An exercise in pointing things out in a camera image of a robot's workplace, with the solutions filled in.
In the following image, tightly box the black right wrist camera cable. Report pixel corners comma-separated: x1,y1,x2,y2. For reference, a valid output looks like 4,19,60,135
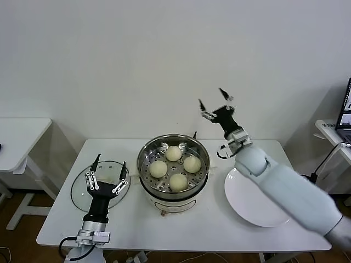
216,142,235,160

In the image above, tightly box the black cable with adapter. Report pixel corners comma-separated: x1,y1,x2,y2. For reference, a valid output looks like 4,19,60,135
301,142,342,185

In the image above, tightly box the round glass pot lid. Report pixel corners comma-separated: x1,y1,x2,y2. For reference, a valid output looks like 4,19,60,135
71,161,132,212

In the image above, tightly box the black left wrist camera cable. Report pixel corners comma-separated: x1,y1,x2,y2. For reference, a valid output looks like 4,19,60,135
59,236,95,260

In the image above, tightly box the grey floor power strip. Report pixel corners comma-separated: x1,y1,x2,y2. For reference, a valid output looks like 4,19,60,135
124,250,150,263

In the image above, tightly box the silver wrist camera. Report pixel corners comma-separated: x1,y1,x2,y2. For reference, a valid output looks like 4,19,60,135
76,230,111,246
223,130,253,158

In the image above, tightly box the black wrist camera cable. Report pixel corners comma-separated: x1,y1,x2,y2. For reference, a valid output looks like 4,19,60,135
216,142,235,160
59,236,95,260

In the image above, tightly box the white round plate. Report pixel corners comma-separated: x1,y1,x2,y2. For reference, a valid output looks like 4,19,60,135
224,167,291,228

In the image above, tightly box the white side table with label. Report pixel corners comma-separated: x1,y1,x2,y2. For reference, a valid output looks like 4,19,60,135
309,119,351,242

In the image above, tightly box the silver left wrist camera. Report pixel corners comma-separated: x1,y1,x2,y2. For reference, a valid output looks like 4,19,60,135
76,230,111,246

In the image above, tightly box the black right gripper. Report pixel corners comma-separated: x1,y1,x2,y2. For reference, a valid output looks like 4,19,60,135
197,87,244,138

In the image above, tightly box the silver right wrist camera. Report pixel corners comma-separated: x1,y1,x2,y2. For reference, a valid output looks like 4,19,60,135
223,130,253,158

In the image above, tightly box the white laptop cable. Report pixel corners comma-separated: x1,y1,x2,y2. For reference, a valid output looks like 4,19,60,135
320,141,351,192

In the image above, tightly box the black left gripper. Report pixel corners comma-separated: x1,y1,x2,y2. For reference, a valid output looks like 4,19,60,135
83,153,129,221

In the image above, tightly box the perforated steel steamer basket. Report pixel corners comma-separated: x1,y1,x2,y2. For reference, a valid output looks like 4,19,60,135
137,133,211,200

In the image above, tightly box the cream electric cooker pot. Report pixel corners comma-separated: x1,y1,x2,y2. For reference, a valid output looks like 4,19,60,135
128,152,220,218

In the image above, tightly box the white steamed baozi bun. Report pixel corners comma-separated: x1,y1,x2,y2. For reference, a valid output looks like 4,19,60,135
149,160,168,179
183,155,203,174
165,145,183,162
168,173,189,192

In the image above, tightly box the open grey laptop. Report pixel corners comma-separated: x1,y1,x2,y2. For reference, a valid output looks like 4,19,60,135
335,77,351,145

